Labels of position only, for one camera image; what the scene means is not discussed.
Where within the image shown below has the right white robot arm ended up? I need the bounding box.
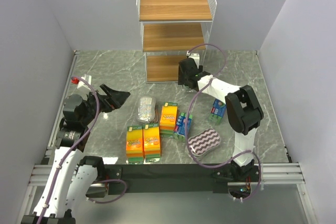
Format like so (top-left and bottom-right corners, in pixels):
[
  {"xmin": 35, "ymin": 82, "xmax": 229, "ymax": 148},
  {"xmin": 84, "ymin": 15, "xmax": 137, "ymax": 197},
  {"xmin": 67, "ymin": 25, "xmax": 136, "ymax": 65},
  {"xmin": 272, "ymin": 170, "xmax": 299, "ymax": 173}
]
[{"xmin": 178, "ymin": 57, "xmax": 264, "ymax": 182}]

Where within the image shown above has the orange sponge pack right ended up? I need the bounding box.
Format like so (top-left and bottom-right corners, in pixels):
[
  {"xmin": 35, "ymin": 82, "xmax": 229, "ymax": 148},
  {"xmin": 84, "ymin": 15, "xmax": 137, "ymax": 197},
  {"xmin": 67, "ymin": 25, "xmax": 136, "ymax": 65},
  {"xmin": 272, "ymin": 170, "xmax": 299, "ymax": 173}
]
[{"xmin": 143, "ymin": 123, "xmax": 161, "ymax": 162}]

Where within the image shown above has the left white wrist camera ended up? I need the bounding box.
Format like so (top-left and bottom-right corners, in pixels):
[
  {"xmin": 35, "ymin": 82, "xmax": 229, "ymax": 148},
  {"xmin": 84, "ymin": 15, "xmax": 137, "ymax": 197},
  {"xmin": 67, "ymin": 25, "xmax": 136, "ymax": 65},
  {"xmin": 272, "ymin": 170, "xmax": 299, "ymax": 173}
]
[{"xmin": 71, "ymin": 74, "xmax": 92, "ymax": 92}]

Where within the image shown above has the aluminium frame rail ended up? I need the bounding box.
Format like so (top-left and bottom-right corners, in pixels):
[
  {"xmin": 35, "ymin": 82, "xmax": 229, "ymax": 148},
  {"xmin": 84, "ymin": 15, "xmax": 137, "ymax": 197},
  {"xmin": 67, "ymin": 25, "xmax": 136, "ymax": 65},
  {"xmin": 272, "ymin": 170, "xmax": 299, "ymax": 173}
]
[{"xmin": 29, "ymin": 49, "xmax": 316, "ymax": 224}]

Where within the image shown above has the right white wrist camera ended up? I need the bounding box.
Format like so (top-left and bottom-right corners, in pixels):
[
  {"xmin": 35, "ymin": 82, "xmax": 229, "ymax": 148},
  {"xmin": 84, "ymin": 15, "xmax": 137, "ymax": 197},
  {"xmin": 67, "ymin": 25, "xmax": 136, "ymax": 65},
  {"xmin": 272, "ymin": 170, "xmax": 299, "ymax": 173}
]
[{"xmin": 187, "ymin": 53, "xmax": 200, "ymax": 67}]

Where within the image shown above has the black front base bar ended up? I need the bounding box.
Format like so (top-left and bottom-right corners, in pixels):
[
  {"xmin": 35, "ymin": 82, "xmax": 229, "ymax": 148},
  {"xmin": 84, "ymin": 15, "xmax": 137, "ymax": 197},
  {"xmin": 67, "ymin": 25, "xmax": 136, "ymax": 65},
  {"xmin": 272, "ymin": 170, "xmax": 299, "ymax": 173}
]
[{"xmin": 105, "ymin": 164, "xmax": 258, "ymax": 194}]

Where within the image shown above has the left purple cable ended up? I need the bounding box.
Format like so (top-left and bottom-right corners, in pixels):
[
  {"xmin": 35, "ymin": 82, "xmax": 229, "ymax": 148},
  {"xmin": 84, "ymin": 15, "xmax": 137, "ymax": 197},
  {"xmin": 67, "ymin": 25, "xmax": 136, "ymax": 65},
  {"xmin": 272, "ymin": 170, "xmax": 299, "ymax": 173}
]
[{"xmin": 34, "ymin": 81, "xmax": 128, "ymax": 224}]

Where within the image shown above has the orange sponge pack upper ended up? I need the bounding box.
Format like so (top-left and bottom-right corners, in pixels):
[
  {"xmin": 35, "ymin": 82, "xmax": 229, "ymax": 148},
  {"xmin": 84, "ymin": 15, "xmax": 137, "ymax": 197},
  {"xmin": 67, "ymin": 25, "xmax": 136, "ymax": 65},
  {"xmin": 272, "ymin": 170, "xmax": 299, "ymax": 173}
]
[{"xmin": 159, "ymin": 102, "xmax": 178, "ymax": 137}]

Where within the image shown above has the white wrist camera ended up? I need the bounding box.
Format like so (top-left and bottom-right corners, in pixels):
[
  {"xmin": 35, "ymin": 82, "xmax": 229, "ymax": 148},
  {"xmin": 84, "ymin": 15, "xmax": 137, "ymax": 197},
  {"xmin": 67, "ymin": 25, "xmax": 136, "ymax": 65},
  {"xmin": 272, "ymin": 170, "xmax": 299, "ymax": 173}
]
[
  {"xmin": 187, "ymin": 53, "xmax": 200, "ymax": 67},
  {"xmin": 71, "ymin": 74, "xmax": 92, "ymax": 92}
]

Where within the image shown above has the purple wavy sponge pack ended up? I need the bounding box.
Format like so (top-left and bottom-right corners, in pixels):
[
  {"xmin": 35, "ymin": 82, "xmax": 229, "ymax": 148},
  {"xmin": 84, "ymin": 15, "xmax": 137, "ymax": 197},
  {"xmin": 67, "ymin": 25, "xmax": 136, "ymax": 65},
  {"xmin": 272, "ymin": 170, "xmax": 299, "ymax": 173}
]
[{"xmin": 186, "ymin": 128, "xmax": 221, "ymax": 160}]

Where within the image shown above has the blue green sponge pack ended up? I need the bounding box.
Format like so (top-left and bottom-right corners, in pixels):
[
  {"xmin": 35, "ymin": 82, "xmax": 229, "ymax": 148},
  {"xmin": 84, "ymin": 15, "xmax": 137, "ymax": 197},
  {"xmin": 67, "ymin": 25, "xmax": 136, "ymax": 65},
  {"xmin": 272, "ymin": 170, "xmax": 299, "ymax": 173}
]
[{"xmin": 173, "ymin": 112, "xmax": 193, "ymax": 140}]

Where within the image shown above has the white wire wooden shelf rack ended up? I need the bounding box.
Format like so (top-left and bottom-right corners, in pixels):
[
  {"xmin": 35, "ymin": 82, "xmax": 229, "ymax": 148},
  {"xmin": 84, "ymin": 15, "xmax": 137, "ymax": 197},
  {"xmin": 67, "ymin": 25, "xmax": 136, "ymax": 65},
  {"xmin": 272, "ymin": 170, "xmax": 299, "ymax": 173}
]
[{"xmin": 136, "ymin": 0, "xmax": 217, "ymax": 83}]

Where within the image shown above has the silver mesh scrubber pack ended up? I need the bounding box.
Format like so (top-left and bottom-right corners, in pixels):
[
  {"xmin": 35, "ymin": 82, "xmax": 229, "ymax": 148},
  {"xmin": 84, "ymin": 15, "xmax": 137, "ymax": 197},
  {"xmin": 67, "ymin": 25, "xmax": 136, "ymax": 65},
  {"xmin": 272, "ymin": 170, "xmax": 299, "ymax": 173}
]
[{"xmin": 136, "ymin": 96, "xmax": 158, "ymax": 123}]

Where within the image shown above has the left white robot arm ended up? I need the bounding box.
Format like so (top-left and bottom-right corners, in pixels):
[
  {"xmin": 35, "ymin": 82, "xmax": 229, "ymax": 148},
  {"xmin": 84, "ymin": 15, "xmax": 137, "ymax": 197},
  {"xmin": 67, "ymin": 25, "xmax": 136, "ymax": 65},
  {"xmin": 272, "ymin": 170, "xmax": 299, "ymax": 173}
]
[{"xmin": 21, "ymin": 84, "xmax": 130, "ymax": 223}]

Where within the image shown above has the orange sponge pack left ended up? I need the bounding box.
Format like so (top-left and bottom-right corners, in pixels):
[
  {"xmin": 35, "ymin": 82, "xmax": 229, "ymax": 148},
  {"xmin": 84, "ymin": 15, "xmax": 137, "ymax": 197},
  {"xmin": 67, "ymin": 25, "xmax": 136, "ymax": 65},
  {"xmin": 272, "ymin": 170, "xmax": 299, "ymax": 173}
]
[{"xmin": 125, "ymin": 125, "xmax": 144, "ymax": 164}]

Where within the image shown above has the green sponge pack right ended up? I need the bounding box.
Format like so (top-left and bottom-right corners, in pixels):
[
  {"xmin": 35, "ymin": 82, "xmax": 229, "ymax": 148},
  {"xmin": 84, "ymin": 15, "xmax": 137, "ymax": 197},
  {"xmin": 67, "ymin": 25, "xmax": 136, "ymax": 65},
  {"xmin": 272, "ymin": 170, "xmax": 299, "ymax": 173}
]
[{"xmin": 208, "ymin": 99, "xmax": 226, "ymax": 125}]

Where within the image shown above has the orange sponge pack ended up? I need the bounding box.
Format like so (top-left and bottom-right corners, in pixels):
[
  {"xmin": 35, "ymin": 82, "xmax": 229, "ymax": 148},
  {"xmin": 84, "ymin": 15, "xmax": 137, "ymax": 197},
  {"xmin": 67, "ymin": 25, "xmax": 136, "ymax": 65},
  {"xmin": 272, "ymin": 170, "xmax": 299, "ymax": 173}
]
[
  {"xmin": 159, "ymin": 102, "xmax": 178, "ymax": 137},
  {"xmin": 143, "ymin": 123, "xmax": 161, "ymax": 162},
  {"xmin": 125, "ymin": 125, "xmax": 144, "ymax": 164}
]

